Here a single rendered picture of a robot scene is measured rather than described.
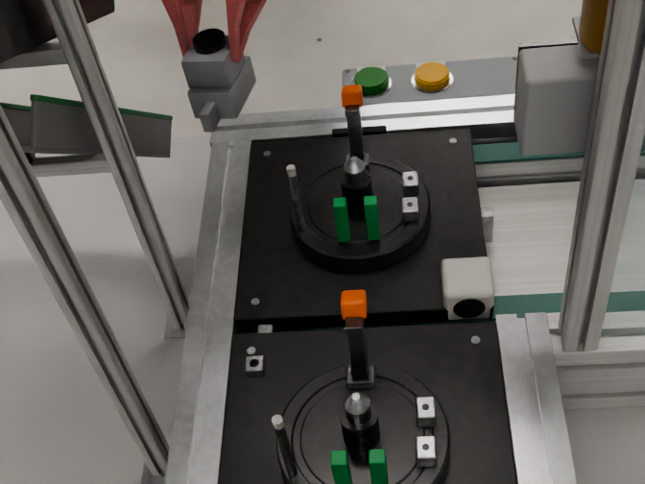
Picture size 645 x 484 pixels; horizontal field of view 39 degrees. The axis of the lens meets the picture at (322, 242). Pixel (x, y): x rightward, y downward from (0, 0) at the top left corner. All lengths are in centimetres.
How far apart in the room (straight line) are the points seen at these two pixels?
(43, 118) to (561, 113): 39
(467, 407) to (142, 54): 79
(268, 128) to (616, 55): 53
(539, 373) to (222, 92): 38
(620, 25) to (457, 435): 36
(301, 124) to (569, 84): 47
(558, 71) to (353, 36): 71
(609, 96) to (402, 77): 50
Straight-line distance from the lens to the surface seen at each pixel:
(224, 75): 83
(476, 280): 82
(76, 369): 100
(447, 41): 129
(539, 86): 63
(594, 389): 88
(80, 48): 73
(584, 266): 73
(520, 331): 84
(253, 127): 104
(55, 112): 76
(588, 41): 62
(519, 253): 94
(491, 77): 107
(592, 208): 68
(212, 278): 90
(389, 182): 91
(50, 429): 97
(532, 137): 66
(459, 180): 93
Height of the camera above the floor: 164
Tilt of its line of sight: 49 degrees down
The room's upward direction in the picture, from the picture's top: 9 degrees counter-clockwise
